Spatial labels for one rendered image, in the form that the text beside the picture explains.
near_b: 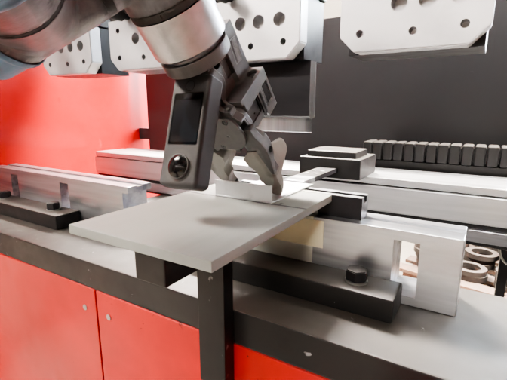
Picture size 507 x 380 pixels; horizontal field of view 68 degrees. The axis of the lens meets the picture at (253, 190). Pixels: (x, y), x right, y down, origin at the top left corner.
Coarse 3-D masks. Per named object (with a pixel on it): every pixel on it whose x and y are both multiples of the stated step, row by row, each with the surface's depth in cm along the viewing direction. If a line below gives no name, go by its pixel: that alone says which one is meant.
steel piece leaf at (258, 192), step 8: (216, 184) 50; (224, 184) 49; (232, 184) 48; (240, 184) 48; (248, 184) 47; (256, 184) 46; (264, 184) 56; (216, 192) 50; (224, 192) 49; (232, 192) 48; (240, 192) 48; (248, 192) 47; (256, 192) 47; (264, 192) 46; (288, 192) 51; (296, 192) 51; (248, 200) 47; (256, 200) 47; (264, 200) 46; (272, 200) 47
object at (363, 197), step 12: (252, 180) 60; (324, 192) 52; (336, 192) 52; (348, 192) 52; (336, 204) 51; (348, 204) 50; (360, 204) 49; (336, 216) 51; (348, 216) 50; (360, 216) 49
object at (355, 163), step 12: (300, 156) 73; (312, 156) 72; (324, 156) 72; (336, 156) 70; (348, 156) 69; (360, 156) 71; (372, 156) 74; (300, 168) 74; (312, 168) 72; (324, 168) 69; (336, 168) 70; (348, 168) 69; (360, 168) 68; (372, 168) 75; (288, 180) 59; (300, 180) 58; (312, 180) 60
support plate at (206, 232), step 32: (96, 224) 38; (128, 224) 38; (160, 224) 38; (192, 224) 38; (224, 224) 38; (256, 224) 38; (288, 224) 40; (160, 256) 31; (192, 256) 30; (224, 256) 30
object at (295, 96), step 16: (256, 64) 54; (272, 64) 52; (288, 64) 51; (304, 64) 50; (272, 80) 53; (288, 80) 52; (304, 80) 50; (288, 96) 52; (304, 96) 51; (272, 112) 54; (288, 112) 52; (304, 112) 51; (272, 128) 55; (288, 128) 54; (304, 128) 53
